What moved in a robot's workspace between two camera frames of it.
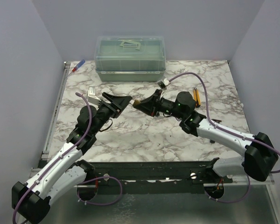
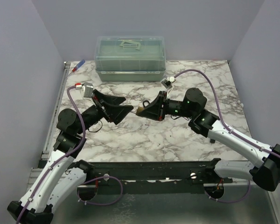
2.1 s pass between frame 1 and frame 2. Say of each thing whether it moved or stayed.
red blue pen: stayed
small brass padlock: moved
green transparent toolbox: stayed
